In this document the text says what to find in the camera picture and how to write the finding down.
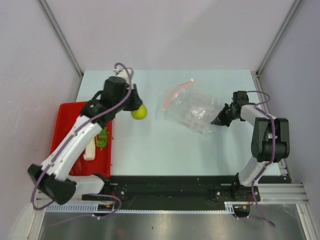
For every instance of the clear zip top bag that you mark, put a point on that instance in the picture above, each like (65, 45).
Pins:
(192, 107)

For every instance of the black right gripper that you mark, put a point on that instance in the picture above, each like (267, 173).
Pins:
(220, 119)

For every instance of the aluminium frame rail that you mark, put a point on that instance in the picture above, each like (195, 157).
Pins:
(263, 193)

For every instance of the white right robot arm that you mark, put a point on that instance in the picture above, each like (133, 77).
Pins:
(270, 141)

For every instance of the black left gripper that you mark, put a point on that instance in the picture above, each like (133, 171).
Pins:
(136, 101)

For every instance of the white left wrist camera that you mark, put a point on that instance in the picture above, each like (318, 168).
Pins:
(125, 74)

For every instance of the green fake grapes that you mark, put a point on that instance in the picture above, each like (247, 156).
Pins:
(102, 139)

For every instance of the green fake pear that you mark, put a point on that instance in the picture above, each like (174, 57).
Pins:
(140, 113)

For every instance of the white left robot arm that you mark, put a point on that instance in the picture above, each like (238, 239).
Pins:
(52, 177)

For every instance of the red fake lobster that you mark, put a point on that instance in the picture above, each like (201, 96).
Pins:
(78, 169)

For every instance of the red plastic bin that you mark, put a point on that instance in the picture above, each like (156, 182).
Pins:
(66, 117)

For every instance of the green fake vegetable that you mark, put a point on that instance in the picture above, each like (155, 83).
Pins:
(90, 151)

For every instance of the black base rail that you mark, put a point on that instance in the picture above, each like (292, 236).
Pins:
(172, 184)

